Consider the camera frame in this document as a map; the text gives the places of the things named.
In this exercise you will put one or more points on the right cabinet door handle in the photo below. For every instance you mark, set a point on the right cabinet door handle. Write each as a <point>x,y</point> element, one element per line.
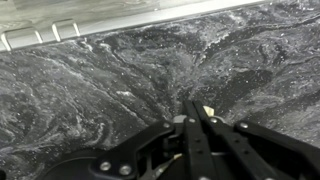
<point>63,29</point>

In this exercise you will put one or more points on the left cabinet door handle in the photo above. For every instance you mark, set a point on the left cabinet door handle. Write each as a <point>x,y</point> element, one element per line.
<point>20,37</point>

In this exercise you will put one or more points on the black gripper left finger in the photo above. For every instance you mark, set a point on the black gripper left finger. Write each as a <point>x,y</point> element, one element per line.
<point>199,164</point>

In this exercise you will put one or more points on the cabinet door handle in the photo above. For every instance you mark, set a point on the cabinet door handle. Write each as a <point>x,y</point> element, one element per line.
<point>63,29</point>
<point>20,37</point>

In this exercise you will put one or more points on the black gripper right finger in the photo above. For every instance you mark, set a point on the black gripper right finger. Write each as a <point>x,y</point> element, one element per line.
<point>238,159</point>

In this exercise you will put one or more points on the brown paper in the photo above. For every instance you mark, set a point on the brown paper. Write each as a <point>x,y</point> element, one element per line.
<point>209,111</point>

